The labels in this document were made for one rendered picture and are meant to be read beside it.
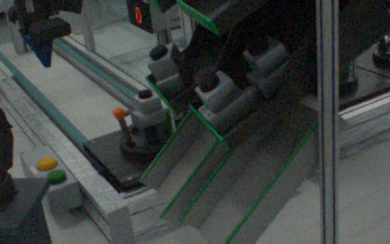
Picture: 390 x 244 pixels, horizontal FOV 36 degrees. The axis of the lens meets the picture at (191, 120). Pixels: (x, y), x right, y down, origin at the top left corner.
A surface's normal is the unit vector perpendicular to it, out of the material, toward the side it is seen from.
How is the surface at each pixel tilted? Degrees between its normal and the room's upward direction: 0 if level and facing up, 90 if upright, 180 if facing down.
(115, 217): 90
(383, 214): 0
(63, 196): 90
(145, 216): 90
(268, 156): 45
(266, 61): 90
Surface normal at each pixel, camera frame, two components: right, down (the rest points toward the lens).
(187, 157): -0.74, -0.46
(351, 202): -0.11, -0.90
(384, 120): 0.49, 0.33
